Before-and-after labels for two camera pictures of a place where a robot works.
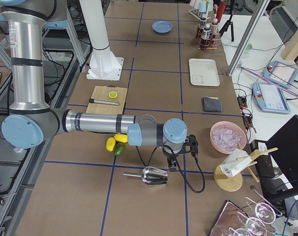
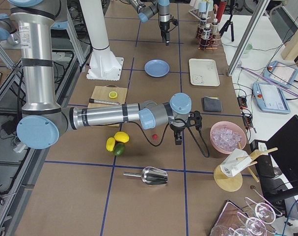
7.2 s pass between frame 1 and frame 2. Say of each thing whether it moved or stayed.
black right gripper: moved
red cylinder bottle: stayed
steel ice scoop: stayed
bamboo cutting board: stayed
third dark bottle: stayed
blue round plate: moved
